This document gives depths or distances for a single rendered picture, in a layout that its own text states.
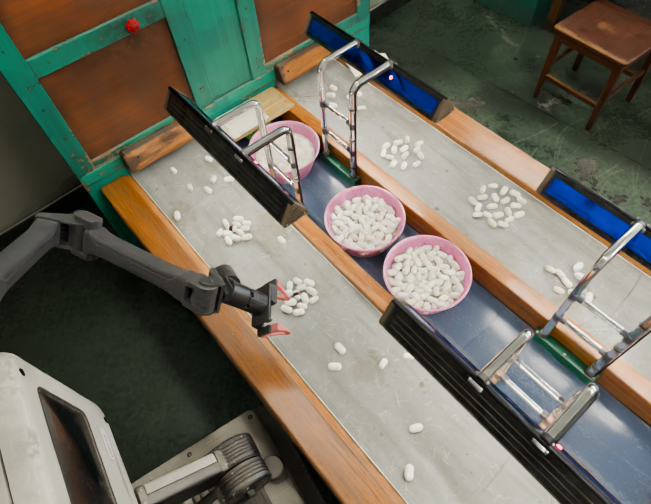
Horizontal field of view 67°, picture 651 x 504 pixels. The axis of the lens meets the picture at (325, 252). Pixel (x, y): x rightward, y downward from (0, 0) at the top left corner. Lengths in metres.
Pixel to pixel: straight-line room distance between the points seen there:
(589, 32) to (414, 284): 1.97
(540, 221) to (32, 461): 1.49
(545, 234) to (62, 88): 1.55
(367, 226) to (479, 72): 2.03
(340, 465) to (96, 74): 1.34
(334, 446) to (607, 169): 2.26
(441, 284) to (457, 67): 2.17
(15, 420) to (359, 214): 1.19
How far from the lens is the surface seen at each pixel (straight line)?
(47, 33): 1.65
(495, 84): 3.40
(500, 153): 1.87
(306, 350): 1.43
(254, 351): 1.42
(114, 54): 1.74
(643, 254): 1.35
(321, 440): 1.33
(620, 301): 1.67
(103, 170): 1.91
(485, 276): 1.58
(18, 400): 0.79
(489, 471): 1.38
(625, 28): 3.22
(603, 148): 3.18
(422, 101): 1.53
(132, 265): 1.24
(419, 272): 1.54
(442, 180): 1.77
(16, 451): 0.75
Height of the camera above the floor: 2.06
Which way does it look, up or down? 57 degrees down
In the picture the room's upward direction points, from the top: 6 degrees counter-clockwise
